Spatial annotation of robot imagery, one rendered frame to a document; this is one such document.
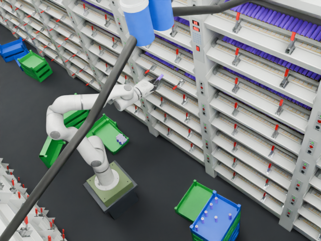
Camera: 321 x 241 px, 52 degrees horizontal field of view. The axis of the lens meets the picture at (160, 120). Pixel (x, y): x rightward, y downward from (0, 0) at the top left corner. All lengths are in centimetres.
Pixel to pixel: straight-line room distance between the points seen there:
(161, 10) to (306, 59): 79
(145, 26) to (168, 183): 219
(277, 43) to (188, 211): 164
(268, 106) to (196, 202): 124
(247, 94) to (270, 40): 41
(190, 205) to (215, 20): 159
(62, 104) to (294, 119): 124
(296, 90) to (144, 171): 175
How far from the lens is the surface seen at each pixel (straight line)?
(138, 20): 81
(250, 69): 171
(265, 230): 271
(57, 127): 201
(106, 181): 252
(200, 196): 280
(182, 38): 193
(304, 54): 149
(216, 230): 226
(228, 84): 191
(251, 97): 184
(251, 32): 159
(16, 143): 372
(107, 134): 325
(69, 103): 194
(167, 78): 229
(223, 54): 178
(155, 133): 313
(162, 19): 87
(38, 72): 417
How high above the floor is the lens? 252
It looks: 50 degrees down
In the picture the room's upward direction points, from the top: 14 degrees counter-clockwise
